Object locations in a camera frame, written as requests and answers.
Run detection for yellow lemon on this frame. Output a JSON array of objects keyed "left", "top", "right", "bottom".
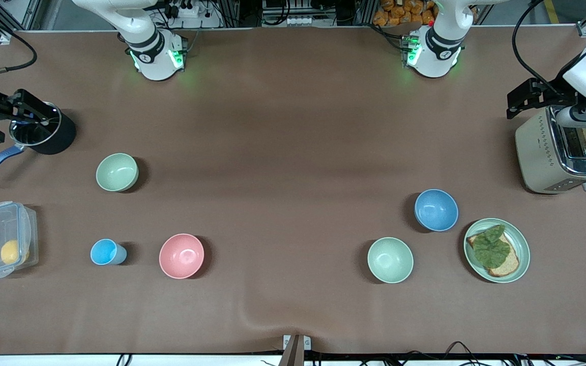
[{"left": 1, "top": 240, "right": 30, "bottom": 265}]

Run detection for cream and chrome toaster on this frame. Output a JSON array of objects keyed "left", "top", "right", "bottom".
[{"left": 515, "top": 104, "right": 586, "bottom": 194}]

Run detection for bag of orange snacks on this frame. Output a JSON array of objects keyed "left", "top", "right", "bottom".
[{"left": 372, "top": 0, "right": 436, "bottom": 27}]

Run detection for light green bowl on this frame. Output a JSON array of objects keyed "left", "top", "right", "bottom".
[
  {"left": 367, "top": 237, "right": 414, "bottom": 284},
  {"left": 96, "top": 153, "right": 139, "bottom": 193}
]

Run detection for black saucepan blue handle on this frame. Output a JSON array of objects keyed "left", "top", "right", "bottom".
[{"left": 0, "top": 101, "right": 77, "bottom": 185}]

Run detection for pink bowl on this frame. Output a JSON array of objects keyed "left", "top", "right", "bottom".
[{"left": 159, "top": 233, "right": 205, "bottom": 280}]

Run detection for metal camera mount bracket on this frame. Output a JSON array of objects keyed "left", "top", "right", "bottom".
[{"left": 279, "top": 334, "right": 312, "bottom": 366}]

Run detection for glass lid blue knob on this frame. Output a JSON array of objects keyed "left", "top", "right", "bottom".
[{"left": 9, "top": 102, "right": 63, "bottom": 147}]

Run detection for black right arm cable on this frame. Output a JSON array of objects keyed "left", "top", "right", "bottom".
[{"left": 0, "top": 8, "right": 38, "bottom": 79}]

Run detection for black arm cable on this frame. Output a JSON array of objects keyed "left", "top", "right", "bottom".
[
  {"left": 0, "top": 8, "right": 38, "bottom": 79},
  {"left": 512, "top": 0, "right": 561, "bottom": 92}
]

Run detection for blue bowl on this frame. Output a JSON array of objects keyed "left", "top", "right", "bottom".
[{"left": 415, "top": 189, "right": 459, "bottom": 232}]

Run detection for light green plate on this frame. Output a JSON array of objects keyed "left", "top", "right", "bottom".
[{"left": 463, "top": 218, "right": 531, "bottom": 284}]

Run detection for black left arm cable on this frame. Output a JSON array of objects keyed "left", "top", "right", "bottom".
[{"left": 512, "top": 0, "right": 561, "bottom": 92}]

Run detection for green lettuce leaf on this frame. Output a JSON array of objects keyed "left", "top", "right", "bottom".
[{"left": 472, "top": 225, "right": 512, "bottom": 269}]

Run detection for bread slice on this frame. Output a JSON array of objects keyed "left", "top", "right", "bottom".
[{"left": 466, "top": 231, "right": 520, "bottom": 278}]

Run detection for light blue cup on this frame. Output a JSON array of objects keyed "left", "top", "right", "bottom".
[{"left": 90, "top": 239, "right": 127, "bottom": 266}]

